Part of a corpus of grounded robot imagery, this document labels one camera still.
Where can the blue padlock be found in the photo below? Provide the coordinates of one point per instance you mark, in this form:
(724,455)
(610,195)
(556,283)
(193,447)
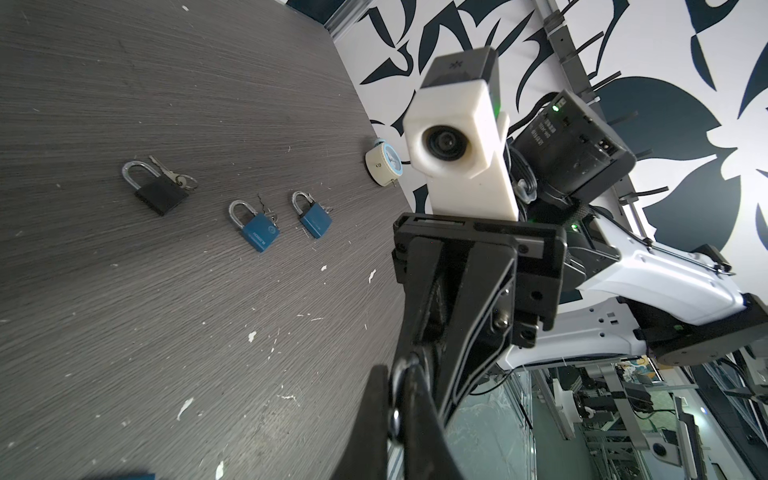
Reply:
(314,218)
(261,230)

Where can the small blue alarm clock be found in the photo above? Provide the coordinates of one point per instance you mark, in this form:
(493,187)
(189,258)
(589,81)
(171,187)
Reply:
(383,163)

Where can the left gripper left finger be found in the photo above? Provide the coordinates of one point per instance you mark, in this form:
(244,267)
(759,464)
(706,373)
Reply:
(366,453)

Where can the black padlock with key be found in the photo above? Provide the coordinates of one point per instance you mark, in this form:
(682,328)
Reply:
(165,191)

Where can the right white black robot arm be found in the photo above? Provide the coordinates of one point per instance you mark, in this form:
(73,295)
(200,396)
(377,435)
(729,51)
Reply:
(622,297)

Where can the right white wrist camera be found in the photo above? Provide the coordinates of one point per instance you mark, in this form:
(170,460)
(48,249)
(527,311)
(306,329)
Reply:
(456,136)

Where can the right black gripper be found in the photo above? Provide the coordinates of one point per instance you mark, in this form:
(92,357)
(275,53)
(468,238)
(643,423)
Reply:
(476,286)

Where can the small black padlock back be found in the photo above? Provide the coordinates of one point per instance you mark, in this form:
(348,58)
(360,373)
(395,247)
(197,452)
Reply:
(397,385)

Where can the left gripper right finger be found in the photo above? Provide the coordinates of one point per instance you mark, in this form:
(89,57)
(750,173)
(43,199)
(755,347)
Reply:
(426,453)

